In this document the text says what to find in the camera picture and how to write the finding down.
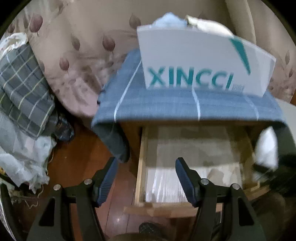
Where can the light blue underwear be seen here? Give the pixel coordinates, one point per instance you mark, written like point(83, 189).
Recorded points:
point(170, 20)

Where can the white checked drawer liner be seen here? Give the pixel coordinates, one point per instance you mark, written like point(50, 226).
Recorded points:
point(185, 143)

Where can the white lace underwear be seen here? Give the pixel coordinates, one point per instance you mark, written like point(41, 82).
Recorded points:
point(212, 27)

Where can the plastic water bottle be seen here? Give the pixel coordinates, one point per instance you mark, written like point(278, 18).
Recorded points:
point(66, 132)

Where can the white floral cloth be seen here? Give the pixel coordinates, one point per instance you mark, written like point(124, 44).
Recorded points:
point(13, 40)

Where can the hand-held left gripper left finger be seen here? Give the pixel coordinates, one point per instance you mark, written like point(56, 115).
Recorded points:
point(107, 180)

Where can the blue checked cloth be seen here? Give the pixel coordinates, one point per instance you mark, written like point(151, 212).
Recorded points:
point(161, 102)

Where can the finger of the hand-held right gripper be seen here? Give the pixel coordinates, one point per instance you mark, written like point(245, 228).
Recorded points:
point(266, 172)

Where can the beige leaf print curtain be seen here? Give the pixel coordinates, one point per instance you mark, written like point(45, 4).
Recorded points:
point(81, 23)

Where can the plain white underwear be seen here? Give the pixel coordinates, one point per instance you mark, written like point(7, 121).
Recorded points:
point(266, 146)

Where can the white shoe box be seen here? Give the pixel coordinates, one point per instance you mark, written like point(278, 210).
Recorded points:
point(185, 51)

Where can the grey plaid pillow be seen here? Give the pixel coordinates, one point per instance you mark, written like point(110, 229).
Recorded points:
point(23, 92)

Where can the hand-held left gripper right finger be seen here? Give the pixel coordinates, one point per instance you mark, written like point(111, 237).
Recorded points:
point(185, 178)

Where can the dark slipper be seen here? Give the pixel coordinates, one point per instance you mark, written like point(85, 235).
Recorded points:
point(150, 228)

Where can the white crumpled fabric pile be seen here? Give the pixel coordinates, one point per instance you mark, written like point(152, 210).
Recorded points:
point(23, 162)

